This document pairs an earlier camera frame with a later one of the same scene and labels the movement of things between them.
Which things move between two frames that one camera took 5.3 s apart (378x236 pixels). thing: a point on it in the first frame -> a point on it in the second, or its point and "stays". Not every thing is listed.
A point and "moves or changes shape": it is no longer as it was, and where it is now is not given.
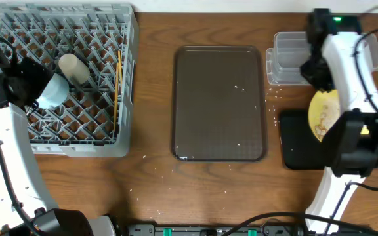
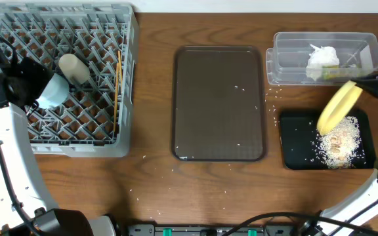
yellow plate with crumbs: x=323 y=111 moves or changes shape
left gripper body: x=37 y=80 stays
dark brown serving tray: x=218 y=114 stays
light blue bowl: x=54 y=92 stays
